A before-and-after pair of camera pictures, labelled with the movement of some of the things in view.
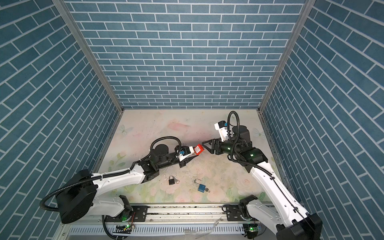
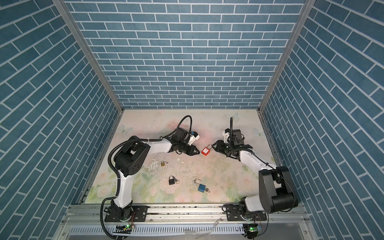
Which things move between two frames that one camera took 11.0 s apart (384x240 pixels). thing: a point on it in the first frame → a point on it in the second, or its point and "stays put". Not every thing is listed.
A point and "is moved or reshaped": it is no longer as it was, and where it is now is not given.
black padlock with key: (172, 180) stays put
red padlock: (199, 149) is moved or reshaped
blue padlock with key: (201, 188) stays put
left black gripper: (182, 164) → (191, 152)
